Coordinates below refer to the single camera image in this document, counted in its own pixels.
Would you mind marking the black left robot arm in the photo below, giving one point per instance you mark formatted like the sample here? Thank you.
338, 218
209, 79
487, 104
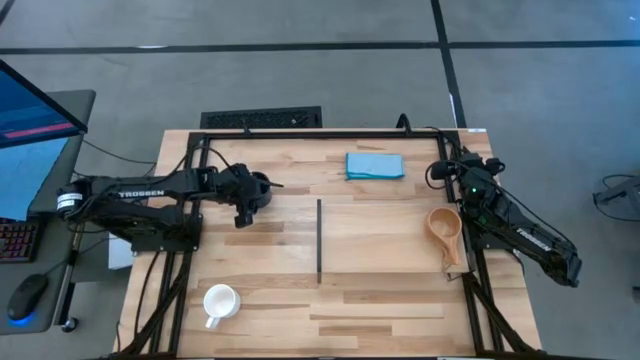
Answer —
140, 192

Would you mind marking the black ceramic mug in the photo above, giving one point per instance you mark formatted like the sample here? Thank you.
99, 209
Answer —
265, 197

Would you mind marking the black caster wheel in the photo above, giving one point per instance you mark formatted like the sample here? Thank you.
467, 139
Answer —
70, 325

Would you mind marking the white ceramic mug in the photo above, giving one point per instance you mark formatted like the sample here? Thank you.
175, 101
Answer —
221, 301

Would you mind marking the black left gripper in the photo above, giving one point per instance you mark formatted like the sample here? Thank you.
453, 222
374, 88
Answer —
237, 185

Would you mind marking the black computer keyboard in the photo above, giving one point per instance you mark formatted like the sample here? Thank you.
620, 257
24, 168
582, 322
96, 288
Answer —
17, 242

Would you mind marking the black floor vent grille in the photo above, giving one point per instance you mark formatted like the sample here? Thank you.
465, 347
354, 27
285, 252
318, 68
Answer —
260, 118

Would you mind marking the black computer mouse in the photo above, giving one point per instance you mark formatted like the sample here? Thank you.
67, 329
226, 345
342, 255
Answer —
27, 296

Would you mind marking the computer monitor with blue screen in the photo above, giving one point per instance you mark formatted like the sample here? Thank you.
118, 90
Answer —
30, 115

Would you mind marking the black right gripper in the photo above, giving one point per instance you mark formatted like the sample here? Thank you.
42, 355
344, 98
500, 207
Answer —
467, 170

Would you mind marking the black aluminium table frame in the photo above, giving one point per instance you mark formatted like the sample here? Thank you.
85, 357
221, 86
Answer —
325, 135

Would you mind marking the blue folded cloth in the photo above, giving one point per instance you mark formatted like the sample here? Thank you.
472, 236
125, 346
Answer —
375, 166

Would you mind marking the white box under arm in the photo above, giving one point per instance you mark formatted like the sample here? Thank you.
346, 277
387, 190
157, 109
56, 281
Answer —
120, 255

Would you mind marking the grey side desk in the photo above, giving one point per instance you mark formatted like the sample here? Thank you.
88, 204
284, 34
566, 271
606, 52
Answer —
50, 280

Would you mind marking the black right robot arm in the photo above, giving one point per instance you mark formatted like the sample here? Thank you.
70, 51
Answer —
535, 232

